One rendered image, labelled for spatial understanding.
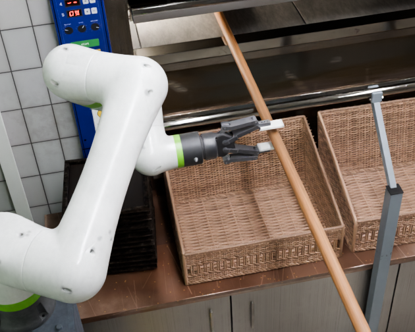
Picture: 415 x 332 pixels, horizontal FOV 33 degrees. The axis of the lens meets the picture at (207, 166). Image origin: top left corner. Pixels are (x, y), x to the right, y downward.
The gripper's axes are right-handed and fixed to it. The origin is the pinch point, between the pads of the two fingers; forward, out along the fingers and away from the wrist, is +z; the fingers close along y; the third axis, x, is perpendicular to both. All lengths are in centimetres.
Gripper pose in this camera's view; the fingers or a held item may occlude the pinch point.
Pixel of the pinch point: (272, 135)
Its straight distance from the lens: 196.6
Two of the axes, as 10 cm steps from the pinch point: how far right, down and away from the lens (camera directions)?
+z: 9.8, -1.7, 1.2
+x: 2.0, 6.4, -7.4
